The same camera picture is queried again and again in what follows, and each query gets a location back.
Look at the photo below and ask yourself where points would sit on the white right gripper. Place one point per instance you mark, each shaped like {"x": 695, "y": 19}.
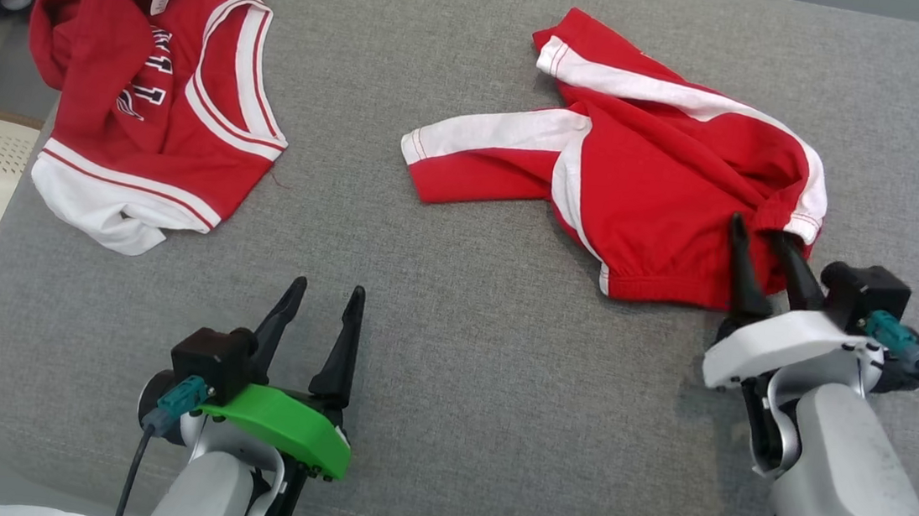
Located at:
{"x": 788, "y": 344}

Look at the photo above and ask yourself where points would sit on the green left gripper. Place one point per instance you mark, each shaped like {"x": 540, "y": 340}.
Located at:
{"x": 283, "y": 426}

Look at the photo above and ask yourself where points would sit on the red shorts white stripe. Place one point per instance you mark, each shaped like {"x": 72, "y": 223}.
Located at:
{"x": 660, "y": 193}

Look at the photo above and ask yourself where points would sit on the red Bulls basketball jersey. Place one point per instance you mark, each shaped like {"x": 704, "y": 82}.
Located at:
{"x": 107, "y": 64}

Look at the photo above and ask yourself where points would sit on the grey fabric sofa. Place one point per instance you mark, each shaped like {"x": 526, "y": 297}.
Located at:
{"x": 460, "y": 334}

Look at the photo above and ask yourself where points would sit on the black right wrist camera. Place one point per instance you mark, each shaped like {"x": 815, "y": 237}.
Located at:
{"x": 869, "y": 293}

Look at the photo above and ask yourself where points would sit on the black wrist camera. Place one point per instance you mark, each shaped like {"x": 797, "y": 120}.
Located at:
{"x": 869, "y": 293}
{"x": 210, "y": 356}

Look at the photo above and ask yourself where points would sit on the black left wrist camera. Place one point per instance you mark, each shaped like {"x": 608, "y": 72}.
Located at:
{"x": 210, "y": 356}

